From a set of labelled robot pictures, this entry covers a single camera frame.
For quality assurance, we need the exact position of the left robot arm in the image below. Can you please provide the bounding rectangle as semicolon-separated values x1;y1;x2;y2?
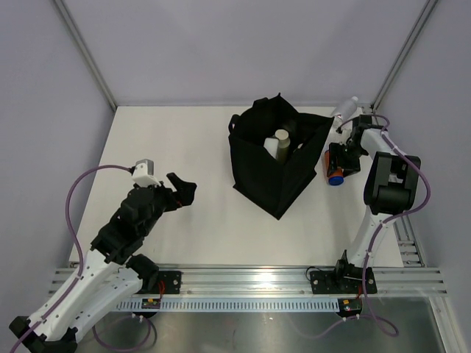
9;168;196;352

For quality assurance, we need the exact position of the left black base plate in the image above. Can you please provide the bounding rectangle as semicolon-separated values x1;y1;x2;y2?
146;270;182;295

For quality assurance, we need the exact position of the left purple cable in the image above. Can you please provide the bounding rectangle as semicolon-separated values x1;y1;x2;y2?
9;164;157;353

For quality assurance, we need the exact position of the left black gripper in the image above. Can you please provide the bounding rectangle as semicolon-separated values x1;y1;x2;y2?
138;173;196;238

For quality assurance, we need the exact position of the orange bottle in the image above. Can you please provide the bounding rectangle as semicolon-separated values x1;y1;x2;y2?
324;150;344;186

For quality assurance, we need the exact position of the left aluminium frame post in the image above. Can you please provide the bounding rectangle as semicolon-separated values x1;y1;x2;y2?
50;0;118;112

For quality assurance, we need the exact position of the white bottle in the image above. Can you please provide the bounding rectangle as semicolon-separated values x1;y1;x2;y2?
263;137;280;160

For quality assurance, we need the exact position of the aluminium rail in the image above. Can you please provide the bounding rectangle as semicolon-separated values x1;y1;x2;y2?
47;267;448;298

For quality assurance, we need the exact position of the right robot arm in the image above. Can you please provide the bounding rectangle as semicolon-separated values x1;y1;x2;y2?
325;114;421;293

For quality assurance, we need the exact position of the aluminium frame post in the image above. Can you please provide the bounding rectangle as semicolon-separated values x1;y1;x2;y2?
369;0;440;113
50;0;118;112

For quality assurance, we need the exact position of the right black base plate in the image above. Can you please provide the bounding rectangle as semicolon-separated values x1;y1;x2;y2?
308;267;364;295

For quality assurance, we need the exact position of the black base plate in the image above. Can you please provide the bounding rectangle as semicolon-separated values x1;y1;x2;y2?
308;267;364;295
146;270;182;295

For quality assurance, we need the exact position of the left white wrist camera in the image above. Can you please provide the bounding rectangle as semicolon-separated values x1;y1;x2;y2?
131;159;159;188

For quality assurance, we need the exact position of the black canvas bag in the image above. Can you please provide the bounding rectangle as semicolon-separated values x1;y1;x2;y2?
228;95;333;219

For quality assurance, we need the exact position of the right aluminium frame post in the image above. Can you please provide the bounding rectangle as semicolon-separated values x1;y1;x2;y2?
369;0;440;113

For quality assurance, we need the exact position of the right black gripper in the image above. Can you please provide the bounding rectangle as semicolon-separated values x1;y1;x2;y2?
327;142;366;178

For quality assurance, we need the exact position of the clear silver bottle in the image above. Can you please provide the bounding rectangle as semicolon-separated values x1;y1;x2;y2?
330;96;358;127

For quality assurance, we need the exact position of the green bottle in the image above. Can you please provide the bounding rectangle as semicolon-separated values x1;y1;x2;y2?
275;129;291;163
293;143;302;153

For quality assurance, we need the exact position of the white slotted cable duct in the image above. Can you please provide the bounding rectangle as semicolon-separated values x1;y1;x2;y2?
113;298;339;313

